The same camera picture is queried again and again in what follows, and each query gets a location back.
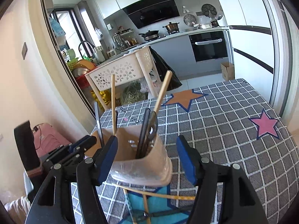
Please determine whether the black wok on stove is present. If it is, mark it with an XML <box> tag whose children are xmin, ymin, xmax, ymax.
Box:
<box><xmin>139</xmin><ymin>30</ymin><xmax>159</xmax><ymax>41</ymax></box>

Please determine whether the black garbage bag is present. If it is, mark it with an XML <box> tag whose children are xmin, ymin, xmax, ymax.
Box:
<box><xmin>149</xmin><ymin>46</ymin><xmax>182</xmax><ymax>91</ymax></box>

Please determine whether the black range hood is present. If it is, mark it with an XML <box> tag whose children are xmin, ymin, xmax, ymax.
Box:
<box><xmin>123</xmin><ymin>0</ymin><xmax>179</xmax><ymax>29</ymax></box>

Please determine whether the cooking pot on stove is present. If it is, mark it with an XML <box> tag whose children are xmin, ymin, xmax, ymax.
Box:
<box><xmin>163</xmin><ymin>22</ymin><xmax>179</xmax><ymax>33</ymax></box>

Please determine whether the pink suitcase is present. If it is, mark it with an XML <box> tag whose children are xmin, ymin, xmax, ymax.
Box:
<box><xmin>33</xmin><ymin>123</ymin><xmax>70</xmax><ymax>158</ymax></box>

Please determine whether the pink utensil holder caddy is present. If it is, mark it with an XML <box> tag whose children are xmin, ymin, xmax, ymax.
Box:
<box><xmin>84</xmin><ymin>124</ymin><xmax>173</xmax><ymax>188</ymax></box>

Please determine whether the black spoon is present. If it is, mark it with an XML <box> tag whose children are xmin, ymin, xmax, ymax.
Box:
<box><xmin>94</xmin><ymin>101</ymin><xmax>105</xmax><ymax>148</ymax></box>
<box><xmin>136</xmin><ymin>108</ymin><xmax>150</xmax><ymax>159</ymax></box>
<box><xmin>140</xmin><ymin>111</ymin><xmax>158</xmax><ymax>158</ymax></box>
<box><xmin>132</xmin><ymin>206</ymin><xmax>193</xmax><ymax>222</ymax></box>

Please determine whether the white refrigerator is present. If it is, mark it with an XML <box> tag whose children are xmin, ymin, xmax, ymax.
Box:
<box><xmin>219</xmin><ymin>0</ymin><xmax>274</xmax><ymax>101</ymax></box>

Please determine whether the built-in black oven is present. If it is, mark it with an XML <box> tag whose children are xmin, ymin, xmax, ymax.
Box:
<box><xmin>189</xmin><ymin>31</ymin><xmax>228</xmax><ymax>62</ymax></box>

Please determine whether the blue patterned chopstick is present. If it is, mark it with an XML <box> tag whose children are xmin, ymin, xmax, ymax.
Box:
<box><xmin>123</xmin><ymin>189</ymin><xmax>137</xmax><ymax>224</ymax></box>

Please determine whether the small cardboard box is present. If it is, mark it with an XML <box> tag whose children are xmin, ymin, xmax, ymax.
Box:
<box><xmin>221</xmin><ymin>62</ymin><xmax>235</xmax><ymax>81</ymax></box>

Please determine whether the yellow patterned chopstick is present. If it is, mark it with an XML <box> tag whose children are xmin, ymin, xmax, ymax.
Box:
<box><xmin>113</xmin><ymin>183</ymin><xmax>195</xmax><ymax>201</ymax></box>

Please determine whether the grey checked tablecloth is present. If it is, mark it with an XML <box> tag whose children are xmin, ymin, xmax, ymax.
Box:
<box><xmin>70</xmin><ymin>78</ymin><xmax>298</xmax><ymax>224</ymax></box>

